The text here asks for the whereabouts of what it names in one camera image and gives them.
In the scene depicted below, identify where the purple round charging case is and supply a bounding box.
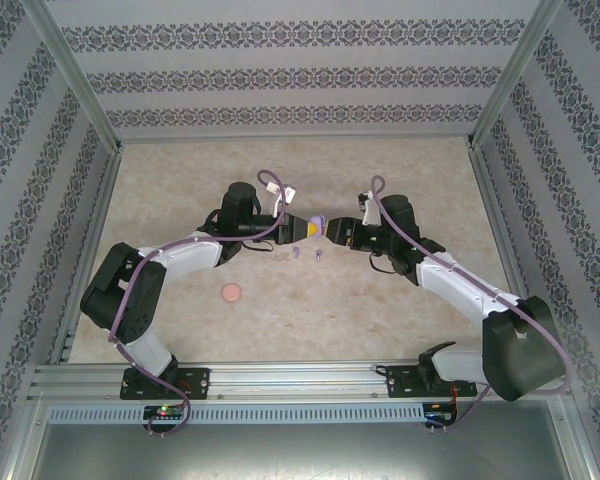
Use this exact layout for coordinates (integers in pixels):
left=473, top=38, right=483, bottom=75
left=307, top=213, right=330, bottom=242

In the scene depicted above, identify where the grey metal shelf panel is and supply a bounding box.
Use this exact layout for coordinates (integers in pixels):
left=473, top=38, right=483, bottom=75
left=9, top=422, right=596, bottom=480

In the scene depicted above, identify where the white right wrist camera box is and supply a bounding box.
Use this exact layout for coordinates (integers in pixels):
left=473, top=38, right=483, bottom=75
left=355, top=190, right=382, bottom=227

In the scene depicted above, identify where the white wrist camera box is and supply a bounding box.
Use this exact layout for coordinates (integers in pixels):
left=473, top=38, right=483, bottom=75
left=355, top=190, right=382, bottom=227
left=264, top=183, right=300, bottom=224

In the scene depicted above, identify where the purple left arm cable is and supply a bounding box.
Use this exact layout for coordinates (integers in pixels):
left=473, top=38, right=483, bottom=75
left=108, top=169, right=286, bottom=437

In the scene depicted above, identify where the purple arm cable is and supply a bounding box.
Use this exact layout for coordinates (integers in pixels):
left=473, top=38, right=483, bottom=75
left=108, top=169, right=286, bottom=437
left=369, top=174, right=575, bottom=434

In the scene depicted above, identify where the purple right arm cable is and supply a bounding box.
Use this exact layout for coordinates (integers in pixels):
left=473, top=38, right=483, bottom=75
left=369, top=174, right=575, bottom=434

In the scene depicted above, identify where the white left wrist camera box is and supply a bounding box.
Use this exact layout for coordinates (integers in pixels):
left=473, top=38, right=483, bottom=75
left=264, top=183, right=300, bottom=224

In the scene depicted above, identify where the thin black left wrist cable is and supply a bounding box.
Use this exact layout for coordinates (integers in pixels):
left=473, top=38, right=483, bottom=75
left=199, top=209, right=276, bottom=254

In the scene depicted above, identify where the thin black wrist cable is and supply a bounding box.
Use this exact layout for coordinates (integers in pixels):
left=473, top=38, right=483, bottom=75
left=199, top=209, right=276, bottom=254
left=369, top=249, right=396, bottom=275

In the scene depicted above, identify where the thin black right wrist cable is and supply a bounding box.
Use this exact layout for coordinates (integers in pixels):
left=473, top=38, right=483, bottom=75
left=369, top=249, right=396, bottom=275

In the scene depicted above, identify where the aluminium side rail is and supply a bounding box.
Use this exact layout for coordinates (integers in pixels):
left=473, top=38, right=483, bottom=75
left=467, top=142, right=549, bottom=359
left=47, top=149, right=124, bottom=366

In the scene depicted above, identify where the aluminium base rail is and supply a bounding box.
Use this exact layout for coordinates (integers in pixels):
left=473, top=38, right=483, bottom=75
left=28, top=363, right=567, bottom=402

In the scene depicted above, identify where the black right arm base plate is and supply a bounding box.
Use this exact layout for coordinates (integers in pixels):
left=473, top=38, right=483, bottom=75
left=385, top=364, right=480, bottom=400

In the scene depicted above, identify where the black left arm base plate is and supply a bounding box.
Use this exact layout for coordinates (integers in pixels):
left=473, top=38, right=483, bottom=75
left=118, top=367, right=212, bottom=401

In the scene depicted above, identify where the white slotted cable duct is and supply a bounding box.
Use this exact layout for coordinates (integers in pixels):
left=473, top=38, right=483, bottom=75
left=46, top=402, right=427, bottom=425

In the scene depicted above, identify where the aluminium frame post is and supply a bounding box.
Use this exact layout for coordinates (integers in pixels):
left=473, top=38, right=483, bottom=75
left=465, top=0, right=566, bottom=151
left=19, top=0, right=124, bottom=154

